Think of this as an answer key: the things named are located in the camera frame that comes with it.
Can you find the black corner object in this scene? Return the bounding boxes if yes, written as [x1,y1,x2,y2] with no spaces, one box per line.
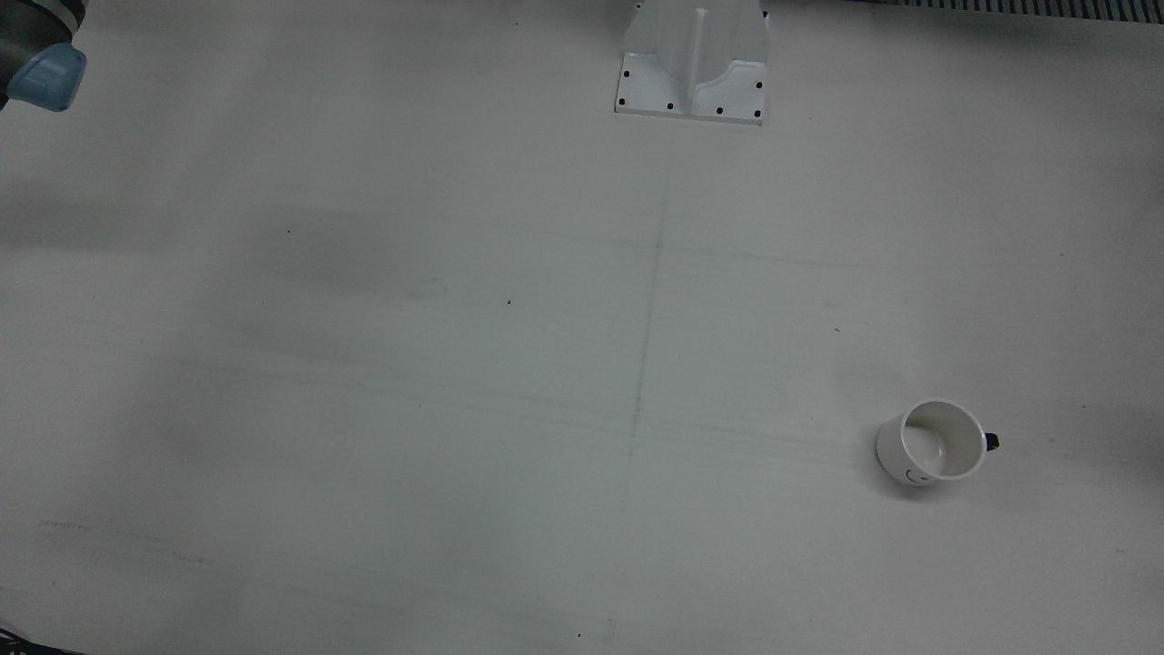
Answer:
[0,624,87,655]

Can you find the white cup with dark handle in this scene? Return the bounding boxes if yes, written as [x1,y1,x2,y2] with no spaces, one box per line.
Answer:
[876,398,1001,488]

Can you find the white bolted mounting bracket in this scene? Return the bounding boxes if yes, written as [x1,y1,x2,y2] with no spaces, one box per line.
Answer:
[614,0,771,126]

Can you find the slatted vent grille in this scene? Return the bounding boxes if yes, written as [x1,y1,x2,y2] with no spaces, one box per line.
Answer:
[887,0,1164,15]

